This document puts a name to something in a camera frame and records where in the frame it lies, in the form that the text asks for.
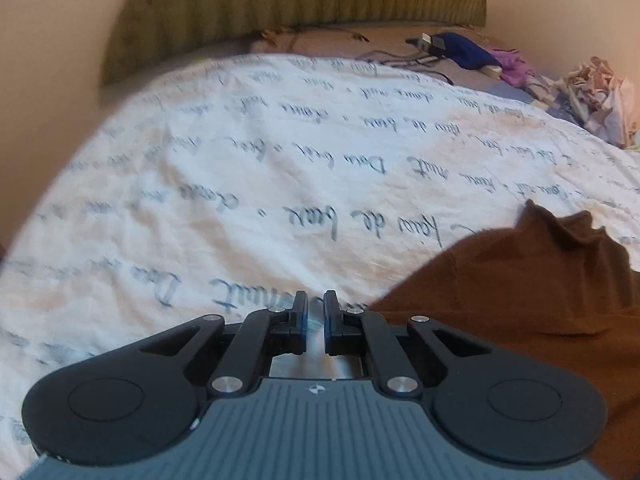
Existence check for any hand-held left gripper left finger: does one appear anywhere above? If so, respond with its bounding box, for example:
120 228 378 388
138 290 309 400

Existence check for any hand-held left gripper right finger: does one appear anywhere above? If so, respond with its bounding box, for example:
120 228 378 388
324 289 495 398

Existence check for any brown garment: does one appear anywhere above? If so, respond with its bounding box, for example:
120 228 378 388
367 200 640 480

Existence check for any white script-printed blanket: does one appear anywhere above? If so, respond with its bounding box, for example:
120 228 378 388
0 52 640 480

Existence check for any pale blue bed sheet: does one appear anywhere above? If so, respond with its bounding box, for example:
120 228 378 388
475 74 571 122

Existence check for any dark blue cloth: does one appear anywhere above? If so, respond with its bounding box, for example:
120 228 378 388
431 32 502 72

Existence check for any purple cloth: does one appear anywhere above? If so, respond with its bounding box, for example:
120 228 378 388
492 48 540 90

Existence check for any ribbed headboard cushion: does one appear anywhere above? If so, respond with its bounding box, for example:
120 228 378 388
101 0 488 86

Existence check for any crumpled pale cloth pile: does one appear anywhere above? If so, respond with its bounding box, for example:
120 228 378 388
554 56 640 150

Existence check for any thin black charger cable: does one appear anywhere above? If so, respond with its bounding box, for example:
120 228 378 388
354 48 426 63

